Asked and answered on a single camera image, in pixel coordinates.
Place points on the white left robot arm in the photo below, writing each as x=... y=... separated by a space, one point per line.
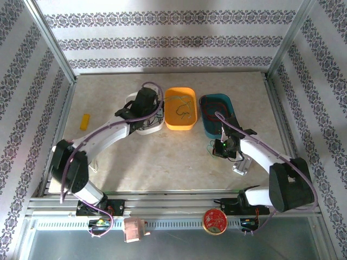
x=108 y=132

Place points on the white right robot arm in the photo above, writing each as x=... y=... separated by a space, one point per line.
x=257 y=154

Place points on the dark green plastic bin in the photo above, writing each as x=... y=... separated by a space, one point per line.
x=217 y=127

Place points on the white plastic bin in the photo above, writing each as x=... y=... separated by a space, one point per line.
x=147 y=131

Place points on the orange plastic bin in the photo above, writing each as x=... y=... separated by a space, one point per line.
x=176 y=124

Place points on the yellow plastic block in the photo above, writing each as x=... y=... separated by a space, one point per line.
x=85 y=122

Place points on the round red tin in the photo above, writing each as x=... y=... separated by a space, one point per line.
x=215 y=221

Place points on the small electronics board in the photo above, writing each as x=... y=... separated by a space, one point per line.
x=249 y=224
x=101 y=223

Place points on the copper coloured box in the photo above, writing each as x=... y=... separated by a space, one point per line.
x=134 y=229

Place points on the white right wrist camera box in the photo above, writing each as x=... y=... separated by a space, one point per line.
x=223 y=134

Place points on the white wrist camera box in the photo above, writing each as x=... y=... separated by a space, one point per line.
x=160 y=111
x=223 y=134

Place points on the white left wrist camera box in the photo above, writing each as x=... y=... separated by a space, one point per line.
x=160 y=111

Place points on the silver metal bracket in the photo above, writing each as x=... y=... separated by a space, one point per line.
x=241 y=169

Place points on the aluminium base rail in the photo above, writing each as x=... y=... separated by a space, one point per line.
x=168 y=203

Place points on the aluminium frame post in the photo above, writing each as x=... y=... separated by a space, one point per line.
x=51 y=40
x=287 y=40

